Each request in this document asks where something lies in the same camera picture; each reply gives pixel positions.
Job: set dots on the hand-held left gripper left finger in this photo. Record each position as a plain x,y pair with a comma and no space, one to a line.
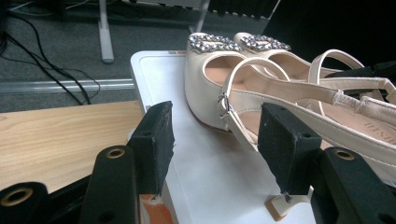
152,146

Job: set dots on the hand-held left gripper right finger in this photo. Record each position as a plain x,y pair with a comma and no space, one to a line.
286,146

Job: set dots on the white two-tier shoe rack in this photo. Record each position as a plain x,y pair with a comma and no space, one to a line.
211,174

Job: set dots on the cream slingback shoe with rhinestones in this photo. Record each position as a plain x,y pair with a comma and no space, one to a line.
264,42
202,90

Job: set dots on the metal rail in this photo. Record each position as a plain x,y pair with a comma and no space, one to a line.
37,86

